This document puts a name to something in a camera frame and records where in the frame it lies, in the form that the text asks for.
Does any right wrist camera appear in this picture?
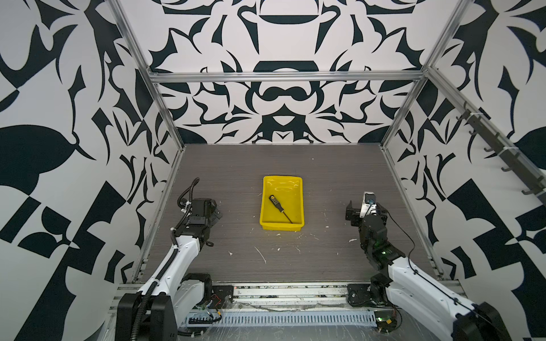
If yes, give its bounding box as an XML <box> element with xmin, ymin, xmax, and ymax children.
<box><xmin>360</xmin><ymin>191</ymin><xmax>377</xmax><ymax>218</ymax></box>

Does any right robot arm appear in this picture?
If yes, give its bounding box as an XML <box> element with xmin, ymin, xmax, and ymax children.
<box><xmin>345</xmin><ymin>198</ymin><xmax>510</xmax><ymax>340</ymax></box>

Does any black corrugated cable hose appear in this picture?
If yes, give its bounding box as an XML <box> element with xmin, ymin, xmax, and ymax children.
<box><xmin>176</xmin><ymin>177</ymin><xmax>201</xmax><ymax>218</ymax></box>

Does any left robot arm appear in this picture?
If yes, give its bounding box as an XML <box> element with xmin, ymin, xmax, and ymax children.
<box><xmin>115</xmin><ymin>198</ymin><xmax>222</xmax><ymax>340</ymax></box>

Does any small green circuit board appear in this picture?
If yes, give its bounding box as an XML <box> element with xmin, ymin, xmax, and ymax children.
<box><xmin>375</xmin><ymin>309</ymin><xmax>403</xmax><ymax>335</ymax></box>

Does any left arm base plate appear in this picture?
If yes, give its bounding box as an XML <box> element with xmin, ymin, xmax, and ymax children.
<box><xmin>206</xmin><ymin>285</ymin><xmax>235</xmax><ymax>310</ymax></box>

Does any aluminium cage frame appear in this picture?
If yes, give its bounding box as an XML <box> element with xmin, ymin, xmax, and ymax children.
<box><xmin>113</xmin><ymin>1</ymin><xmax>545</xmax><ymax>289</ymax></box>

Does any white slotted cable duct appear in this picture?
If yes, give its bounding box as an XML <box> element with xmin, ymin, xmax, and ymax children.
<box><xmin>183</xmin><ymin>311</ymin><xmax>377</xmax><ymax>328</ymax></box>

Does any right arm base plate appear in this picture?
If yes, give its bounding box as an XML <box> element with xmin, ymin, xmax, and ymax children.
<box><xmin>347</xmin><ymin>284</ymin><xmax>384</xmax><ymax>308</ymax></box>

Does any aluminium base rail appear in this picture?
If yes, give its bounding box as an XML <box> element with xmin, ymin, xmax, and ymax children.
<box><xmin>106</xmin><ymin>280</ymin><xmax>470</xmax><ymax>312</ymax></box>

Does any yellow plastic bin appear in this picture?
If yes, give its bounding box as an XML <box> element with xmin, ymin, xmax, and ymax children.
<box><xmin>260</xmin><ymin>176</ymin><xmax>305</xmax><ymax>232</ymax></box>

